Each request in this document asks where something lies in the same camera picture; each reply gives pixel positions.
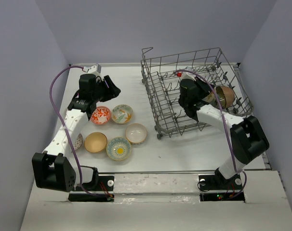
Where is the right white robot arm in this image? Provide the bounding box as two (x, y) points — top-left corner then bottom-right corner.
(179, 79), (269, 189)

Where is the brown glazed bowl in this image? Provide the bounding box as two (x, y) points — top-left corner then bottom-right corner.
(216, 86), (235, 109)

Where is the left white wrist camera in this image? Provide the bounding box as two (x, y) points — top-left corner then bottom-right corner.
(82, 64), (102, 76)

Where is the small patterned bowl under arm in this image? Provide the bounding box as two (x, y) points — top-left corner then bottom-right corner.
(73, 134), (83, 151)

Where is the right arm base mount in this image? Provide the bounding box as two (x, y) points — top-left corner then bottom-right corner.
(197, 174), (247, 202)

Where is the orange coral pattern bowl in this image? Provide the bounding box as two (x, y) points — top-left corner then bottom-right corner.
(90, 106), (111, 125)

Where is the plain white bowl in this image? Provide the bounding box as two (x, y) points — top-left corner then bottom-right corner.
(203, 92), (217, 107)

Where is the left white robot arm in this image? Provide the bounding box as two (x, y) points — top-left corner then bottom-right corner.
(32, 74), (121, 192)

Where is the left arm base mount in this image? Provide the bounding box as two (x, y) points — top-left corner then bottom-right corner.
(68, 166), (115, 203)

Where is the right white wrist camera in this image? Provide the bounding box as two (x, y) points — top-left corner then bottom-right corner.
(176, 72), (196, 81)

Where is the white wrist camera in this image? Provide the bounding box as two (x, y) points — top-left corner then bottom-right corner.
(82, 64), (102, 76)
(176, 72), (196, 81)

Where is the leaf and flower pattern bowl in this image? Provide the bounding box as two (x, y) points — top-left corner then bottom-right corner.
(111, 104), (133, 124)

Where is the teal bowl with yellow centre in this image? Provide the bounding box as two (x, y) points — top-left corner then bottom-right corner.
(106, 137), (132, 161)

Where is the tan orange bowl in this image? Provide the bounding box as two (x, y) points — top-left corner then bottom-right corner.
(84, 132), (107, 153)

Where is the white bowl with patterned outside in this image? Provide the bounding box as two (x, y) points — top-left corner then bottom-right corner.
(125, 123), (147, 144)

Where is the grey wire dish rack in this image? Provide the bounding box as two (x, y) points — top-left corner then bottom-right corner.
(141, 47), (253, 139)

